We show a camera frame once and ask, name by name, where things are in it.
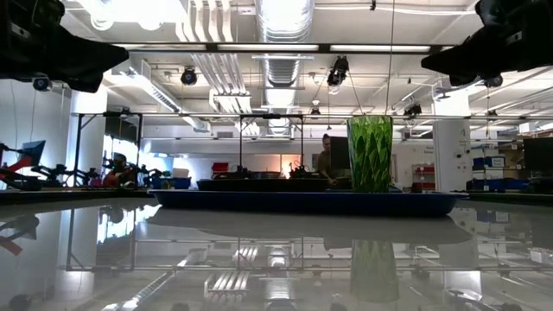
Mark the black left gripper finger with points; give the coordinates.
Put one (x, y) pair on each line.
(103, 60)

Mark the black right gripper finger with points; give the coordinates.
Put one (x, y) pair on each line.
(449, 60)

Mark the green faceted cup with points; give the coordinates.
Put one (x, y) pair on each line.
(369, 155)

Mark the black round plate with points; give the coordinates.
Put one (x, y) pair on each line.
(259, 185)

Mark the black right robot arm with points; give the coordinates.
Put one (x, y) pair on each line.
(518, 10)

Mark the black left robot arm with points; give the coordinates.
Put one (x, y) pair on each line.
(21, 10)

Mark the blue plastic tray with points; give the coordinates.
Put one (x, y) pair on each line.
(302, 203)

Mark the white light bar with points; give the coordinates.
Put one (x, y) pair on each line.
(268, 47)
(380, 48)

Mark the black overhead rig beam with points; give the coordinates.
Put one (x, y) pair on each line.
(207, 47)

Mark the dark background monitor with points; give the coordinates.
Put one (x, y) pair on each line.
(539, 154)

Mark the person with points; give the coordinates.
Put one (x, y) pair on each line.
(324, 163)
(120, 173)

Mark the red shelf rack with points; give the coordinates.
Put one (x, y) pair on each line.
(424, 177)

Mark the blue storage bins stack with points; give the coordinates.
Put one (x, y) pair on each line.
(492, 173)

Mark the background robot arms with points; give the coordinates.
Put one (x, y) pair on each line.
(52, 175)

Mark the black monitor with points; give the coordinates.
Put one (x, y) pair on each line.
(340, 153)

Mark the blue storage bin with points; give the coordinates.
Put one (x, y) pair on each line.
(179, 183)

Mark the red storage bin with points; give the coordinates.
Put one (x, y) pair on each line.
(220, 167)

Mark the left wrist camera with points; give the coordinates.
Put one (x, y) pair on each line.
(42, 83)

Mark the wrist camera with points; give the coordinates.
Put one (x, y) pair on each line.
(42, 83)
(493, 81)

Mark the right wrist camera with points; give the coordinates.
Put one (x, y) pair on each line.
(493, 81)

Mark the black ceiling camera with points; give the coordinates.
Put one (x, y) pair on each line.
(338, 71)
(188, 77)
(412, 110)

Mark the black background station frame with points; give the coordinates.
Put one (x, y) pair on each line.
(78, 147)

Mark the black aluminium table frame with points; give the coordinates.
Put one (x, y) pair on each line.
(65, 196)

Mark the silver ceiling duct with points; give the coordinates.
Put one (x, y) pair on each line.
(283, 69)

